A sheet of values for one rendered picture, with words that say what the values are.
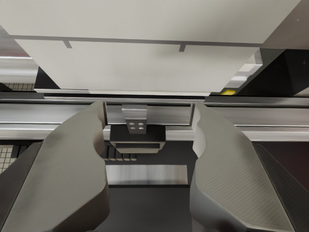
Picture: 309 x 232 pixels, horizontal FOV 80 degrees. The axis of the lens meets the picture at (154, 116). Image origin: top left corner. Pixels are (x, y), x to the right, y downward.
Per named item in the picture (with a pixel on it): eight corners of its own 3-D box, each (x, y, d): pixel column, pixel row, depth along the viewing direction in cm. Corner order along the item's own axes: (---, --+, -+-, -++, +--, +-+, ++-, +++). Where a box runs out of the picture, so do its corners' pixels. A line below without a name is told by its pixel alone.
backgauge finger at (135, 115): (177, 97, 26) (178, 131, 25) (161, 136, 51) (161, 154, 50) (91, 95, 26) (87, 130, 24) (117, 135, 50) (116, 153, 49)
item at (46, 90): (208, 70, 23) (210, 93, 22) (201, 82, 25) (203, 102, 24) (38, 66, 22) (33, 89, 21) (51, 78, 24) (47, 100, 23)
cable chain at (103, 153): (136, 145, 58) (136, 159, 56) (137, 148, 63) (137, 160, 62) (12, 145, 56) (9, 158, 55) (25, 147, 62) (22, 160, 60)
